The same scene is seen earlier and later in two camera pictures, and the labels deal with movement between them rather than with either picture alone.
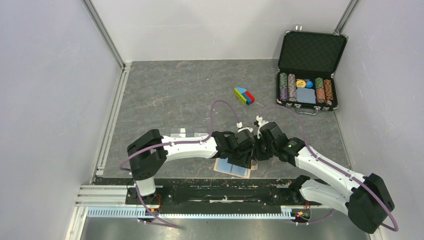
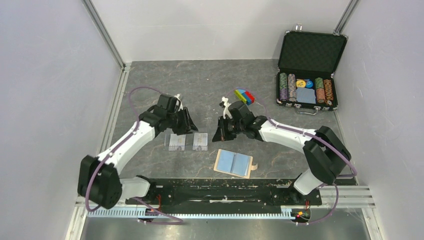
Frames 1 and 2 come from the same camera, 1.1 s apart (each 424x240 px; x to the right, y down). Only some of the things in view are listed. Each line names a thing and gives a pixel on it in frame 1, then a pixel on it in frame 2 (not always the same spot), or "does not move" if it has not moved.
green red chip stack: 320,90 does not move
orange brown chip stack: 328,91 does not move
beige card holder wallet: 222,165 does not move
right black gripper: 259,156 -> 221,134
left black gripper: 245,161 -> 188,125
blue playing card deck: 306,95 does not move
